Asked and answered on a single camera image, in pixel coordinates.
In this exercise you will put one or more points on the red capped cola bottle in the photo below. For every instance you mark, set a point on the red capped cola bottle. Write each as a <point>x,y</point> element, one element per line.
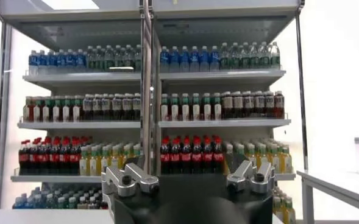
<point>207,156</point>
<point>186,156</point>
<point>65,158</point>
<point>175,156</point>
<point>23,158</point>
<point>165,156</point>
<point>196,156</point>
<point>44,158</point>
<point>74,158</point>
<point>218,156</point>
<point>55,158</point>
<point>33,158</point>

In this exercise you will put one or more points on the green label water bottle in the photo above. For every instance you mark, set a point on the green label water bottle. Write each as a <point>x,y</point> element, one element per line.
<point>39,203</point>
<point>49,203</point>
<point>224,58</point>
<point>234,58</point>
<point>274,56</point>
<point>137,58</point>
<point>128,58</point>
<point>264,57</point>
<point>90,59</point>
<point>118,58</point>
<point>254,57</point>
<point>109,58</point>
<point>244,58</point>
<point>99,59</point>

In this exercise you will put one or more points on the white capped dark tea bottle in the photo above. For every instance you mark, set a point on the white capped dark tea bottle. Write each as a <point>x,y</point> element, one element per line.
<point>106,106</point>
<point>237,105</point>
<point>227,105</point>
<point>116,106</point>
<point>248,105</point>
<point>269,105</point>
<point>87,106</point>
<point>279,105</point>
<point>136,106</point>
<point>97,106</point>
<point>126,106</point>
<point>259,105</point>

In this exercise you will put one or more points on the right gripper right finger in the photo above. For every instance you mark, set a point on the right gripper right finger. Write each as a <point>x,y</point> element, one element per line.
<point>252,178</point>

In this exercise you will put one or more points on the green capped tea bottle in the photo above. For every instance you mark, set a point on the green capped tea bottle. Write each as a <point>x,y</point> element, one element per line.
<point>217,109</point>
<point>185,109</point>
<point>196,109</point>
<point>46,112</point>
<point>66,112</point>
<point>76,112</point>
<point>206,109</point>
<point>164,109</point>
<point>175,109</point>
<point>56,112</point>
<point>27,112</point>
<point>37,112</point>

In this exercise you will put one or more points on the pale yellow drink bottle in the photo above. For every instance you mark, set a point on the pale yellow drink bottle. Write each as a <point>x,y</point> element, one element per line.
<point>278,210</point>
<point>289,213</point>

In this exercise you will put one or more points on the blue label water bottle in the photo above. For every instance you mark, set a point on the blue label water bottle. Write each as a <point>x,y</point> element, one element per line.
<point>164,59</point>
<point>29,203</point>
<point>174,59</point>
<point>51,61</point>
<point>61,61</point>
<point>204,59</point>
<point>70,61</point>
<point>42,62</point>
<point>184,59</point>
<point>18,204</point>
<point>80,61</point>
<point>33,62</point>
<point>214,59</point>
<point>194,59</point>

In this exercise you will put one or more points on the grey metal shelving unit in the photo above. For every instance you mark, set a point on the grey metal shelving unit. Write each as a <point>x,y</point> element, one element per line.
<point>222,30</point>
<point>81,33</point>

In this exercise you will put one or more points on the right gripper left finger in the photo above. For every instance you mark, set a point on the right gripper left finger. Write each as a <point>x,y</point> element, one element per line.
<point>127,181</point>

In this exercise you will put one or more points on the grey metal shelf board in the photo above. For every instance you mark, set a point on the grey metal shelf board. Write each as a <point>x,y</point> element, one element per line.
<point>54,178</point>
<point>81,125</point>
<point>228,123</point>
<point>81,78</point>
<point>225,75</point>
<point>286,176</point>

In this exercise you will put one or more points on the grey metal frame table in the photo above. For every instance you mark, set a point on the grey metal frame table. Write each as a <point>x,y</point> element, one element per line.
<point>334,185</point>

